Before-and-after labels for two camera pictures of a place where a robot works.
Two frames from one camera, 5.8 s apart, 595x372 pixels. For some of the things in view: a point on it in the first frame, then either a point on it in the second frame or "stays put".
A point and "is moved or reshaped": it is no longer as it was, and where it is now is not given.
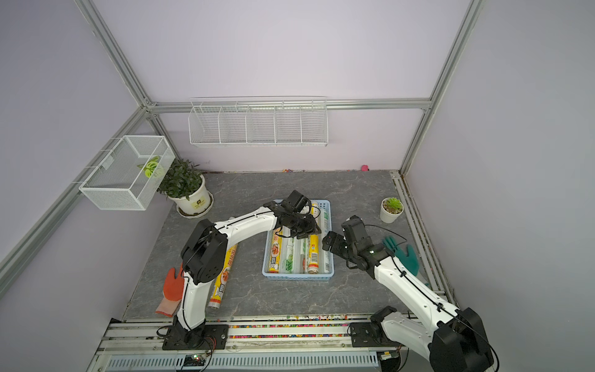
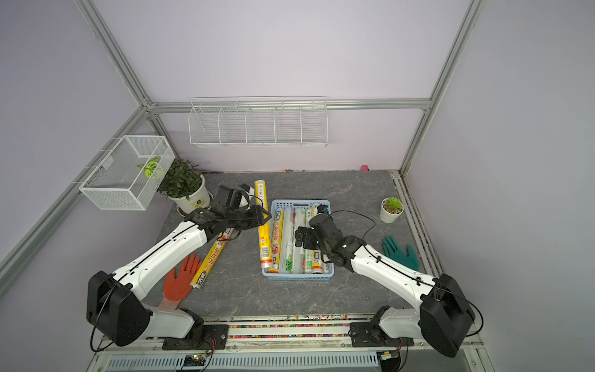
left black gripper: [310, 230] → [257, 217]
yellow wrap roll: [218, 293] is moved or reshaped
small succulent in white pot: [391, 208] stays put
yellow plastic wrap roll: [274, 251] stays put
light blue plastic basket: [290, 259] stays put
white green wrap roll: [288, 255] stays put
